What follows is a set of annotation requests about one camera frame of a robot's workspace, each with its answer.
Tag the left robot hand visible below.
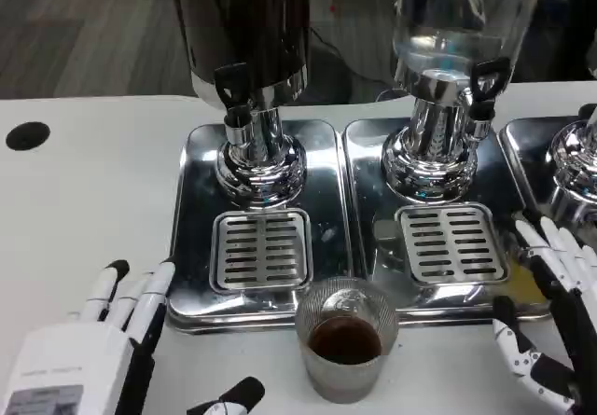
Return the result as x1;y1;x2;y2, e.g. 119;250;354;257
0;256;266;415

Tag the dark drink dispenser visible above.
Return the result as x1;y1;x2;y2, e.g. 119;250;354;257
168;0;312;209

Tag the chrome dispenser base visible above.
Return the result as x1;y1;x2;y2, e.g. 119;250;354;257
549;102;597;226

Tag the black table grommet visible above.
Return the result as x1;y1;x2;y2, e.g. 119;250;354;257
5;120;51;152

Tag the black dispenser tap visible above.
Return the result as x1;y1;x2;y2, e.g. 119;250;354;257
213;62;257;148
467;56;512;141

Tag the black cable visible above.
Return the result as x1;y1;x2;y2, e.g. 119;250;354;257
310;27;355;78

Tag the slotted steel drip grid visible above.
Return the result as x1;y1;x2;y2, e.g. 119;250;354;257
395;203;511;285
212;209;312;291

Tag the steel drip tray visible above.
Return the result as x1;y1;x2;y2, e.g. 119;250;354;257
342;117;556;325
166;119;359;333
498;116;597;248

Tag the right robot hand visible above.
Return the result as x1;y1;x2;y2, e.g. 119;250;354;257
493;212;597;415

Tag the clear drink dispenser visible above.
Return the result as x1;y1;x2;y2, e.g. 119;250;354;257
381;0;547;201

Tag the clear ribbed glass cup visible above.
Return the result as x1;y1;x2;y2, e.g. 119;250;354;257
294;277;400;398

